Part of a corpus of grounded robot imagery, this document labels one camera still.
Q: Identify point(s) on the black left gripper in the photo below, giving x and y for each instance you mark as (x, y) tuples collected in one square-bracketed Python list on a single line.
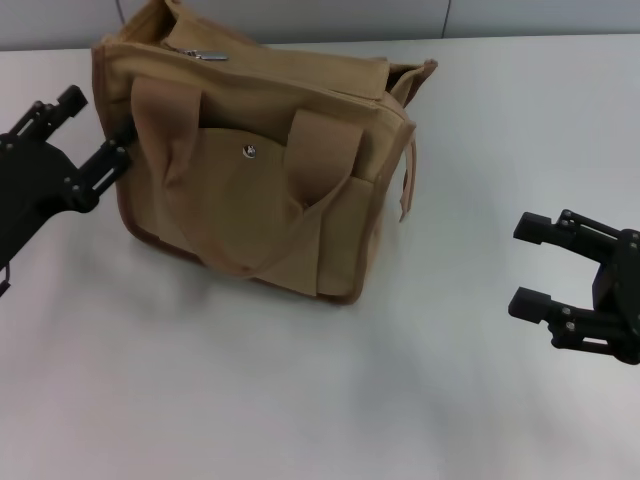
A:
[(30, 190)]

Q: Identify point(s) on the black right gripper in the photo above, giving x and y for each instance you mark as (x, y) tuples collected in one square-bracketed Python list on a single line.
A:
[(625, 290)]

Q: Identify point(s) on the khaki canvas food bag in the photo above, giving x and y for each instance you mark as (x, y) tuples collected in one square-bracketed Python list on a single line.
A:
[(250, 200)]

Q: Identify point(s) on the silver zipper pull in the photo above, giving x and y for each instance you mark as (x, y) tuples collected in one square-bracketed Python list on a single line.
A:
[(210, 55)]

